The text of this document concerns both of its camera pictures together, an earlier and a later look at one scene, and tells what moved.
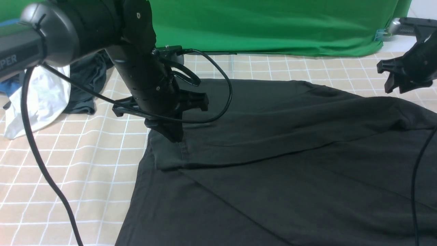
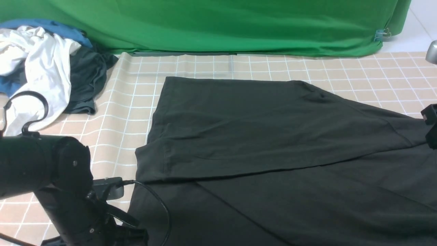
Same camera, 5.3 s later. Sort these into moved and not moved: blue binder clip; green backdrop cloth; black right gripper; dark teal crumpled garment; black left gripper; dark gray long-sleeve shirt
Moved: black right gripper; black left gripper
Not moved: green backdrop cloth; dark teal crumpled garment; blue binder clip; dark gray long-sleeve shirt
